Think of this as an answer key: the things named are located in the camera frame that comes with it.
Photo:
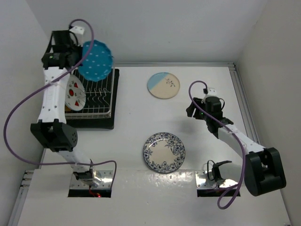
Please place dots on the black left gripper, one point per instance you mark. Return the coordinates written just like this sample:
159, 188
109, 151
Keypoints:
75, 44

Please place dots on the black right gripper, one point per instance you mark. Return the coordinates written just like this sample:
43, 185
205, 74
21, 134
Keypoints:
190, 110

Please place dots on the blue polka dot plate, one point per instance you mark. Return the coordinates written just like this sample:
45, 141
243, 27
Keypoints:
97, 65

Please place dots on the blue and beige plate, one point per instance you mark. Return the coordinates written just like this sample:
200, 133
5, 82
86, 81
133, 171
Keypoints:
163, 85

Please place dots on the white watermelon pattern plate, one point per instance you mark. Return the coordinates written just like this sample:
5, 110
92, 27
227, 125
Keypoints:
75, 96

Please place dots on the blue floral pattern plate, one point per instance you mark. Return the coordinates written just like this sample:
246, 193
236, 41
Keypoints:
164, 152

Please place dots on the yellow polka dot plate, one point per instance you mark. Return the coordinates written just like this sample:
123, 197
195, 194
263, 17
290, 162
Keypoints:
67, 109

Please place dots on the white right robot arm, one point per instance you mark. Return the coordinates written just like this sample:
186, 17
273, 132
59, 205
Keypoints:
264, 171

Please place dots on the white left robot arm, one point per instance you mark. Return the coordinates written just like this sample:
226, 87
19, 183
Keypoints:
51, 129

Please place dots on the black drip tray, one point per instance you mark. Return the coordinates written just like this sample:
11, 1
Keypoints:
105, 123

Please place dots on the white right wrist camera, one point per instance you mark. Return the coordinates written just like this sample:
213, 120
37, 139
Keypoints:
210, 92

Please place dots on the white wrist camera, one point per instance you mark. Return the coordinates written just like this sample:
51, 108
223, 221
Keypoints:
210, 92
77, 30

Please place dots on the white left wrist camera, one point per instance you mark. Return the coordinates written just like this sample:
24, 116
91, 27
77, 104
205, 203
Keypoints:
77, 30

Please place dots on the white wire dish rack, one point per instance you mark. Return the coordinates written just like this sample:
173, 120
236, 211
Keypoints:
99, 98

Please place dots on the aluminium table frame rail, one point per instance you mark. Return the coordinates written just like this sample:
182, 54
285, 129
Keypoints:
240, 113

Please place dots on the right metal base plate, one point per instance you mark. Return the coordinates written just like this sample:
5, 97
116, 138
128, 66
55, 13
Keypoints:
205, 180

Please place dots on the metal base plate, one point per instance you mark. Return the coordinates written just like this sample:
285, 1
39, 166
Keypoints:
100, 179
205, 180

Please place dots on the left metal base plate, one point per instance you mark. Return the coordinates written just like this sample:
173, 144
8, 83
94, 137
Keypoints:
100, 179

